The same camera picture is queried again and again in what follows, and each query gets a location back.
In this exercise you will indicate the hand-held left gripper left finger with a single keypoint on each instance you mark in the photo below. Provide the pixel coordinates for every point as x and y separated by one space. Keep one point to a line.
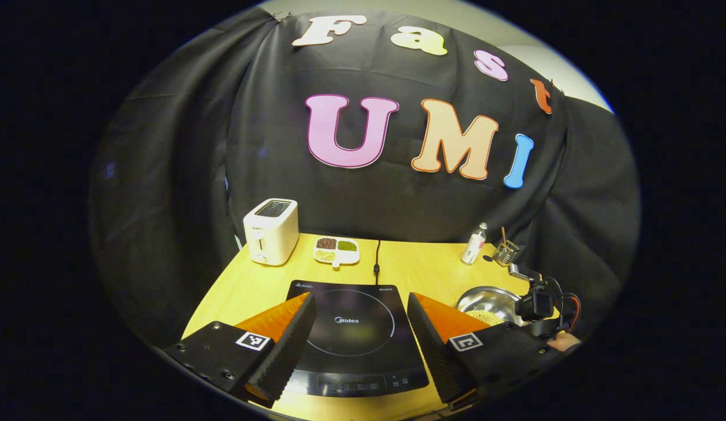
286 351

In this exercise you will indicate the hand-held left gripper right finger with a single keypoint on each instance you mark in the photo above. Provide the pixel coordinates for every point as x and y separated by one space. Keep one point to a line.
433 356

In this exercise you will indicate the stainless steel pot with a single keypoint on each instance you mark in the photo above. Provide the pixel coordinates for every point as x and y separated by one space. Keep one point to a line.
485 298

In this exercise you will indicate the pile of yellow soybeans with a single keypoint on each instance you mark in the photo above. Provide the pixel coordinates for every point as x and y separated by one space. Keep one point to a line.
485 317

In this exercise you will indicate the black induction cooktop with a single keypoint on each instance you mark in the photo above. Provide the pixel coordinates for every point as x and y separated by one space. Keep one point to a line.
357 351

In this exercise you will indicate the glass cup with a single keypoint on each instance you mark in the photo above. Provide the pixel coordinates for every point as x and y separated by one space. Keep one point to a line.
506 255

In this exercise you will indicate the small clear bottle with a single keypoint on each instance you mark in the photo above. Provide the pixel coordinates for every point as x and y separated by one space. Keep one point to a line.
472 248

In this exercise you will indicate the white divided dish of beans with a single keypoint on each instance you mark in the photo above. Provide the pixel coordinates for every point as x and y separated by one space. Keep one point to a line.
336 250

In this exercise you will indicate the white toaster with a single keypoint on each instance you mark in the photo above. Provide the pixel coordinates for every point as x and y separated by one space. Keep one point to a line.
269 234

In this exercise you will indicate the black backdrop cloth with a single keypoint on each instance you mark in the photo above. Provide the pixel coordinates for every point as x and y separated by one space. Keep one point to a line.
181 175

